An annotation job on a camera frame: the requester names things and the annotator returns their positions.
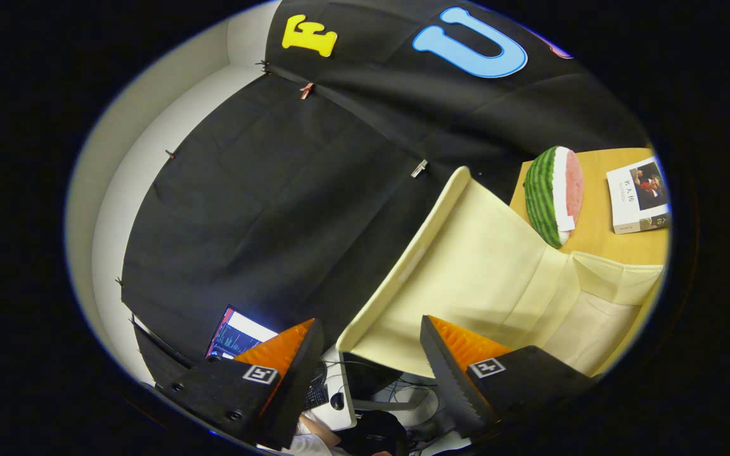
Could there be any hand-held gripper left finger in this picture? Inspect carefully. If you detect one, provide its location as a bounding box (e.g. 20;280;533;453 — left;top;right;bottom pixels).
156;319;326;450

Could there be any beige fabric storage box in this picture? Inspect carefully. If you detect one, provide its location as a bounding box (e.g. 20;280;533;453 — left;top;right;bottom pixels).
336;166;665;379

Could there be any black keyboard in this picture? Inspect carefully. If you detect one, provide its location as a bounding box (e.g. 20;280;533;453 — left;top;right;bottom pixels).
305;382;330;410

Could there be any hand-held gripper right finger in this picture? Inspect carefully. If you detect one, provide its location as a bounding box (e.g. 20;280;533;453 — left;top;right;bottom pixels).
420;315;597;439

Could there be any white office desk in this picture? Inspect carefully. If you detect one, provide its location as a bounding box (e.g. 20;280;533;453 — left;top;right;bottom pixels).
302;345;358;431

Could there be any white portrait cover book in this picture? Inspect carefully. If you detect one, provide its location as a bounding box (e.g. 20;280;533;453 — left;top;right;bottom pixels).
606;156;671;235

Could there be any laptop screen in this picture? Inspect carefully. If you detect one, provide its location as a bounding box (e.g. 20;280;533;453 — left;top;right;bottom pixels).
205;306;279;360

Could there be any watermelon slice plush toy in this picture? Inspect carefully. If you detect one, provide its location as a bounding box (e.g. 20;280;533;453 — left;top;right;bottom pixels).
523;146;584;249

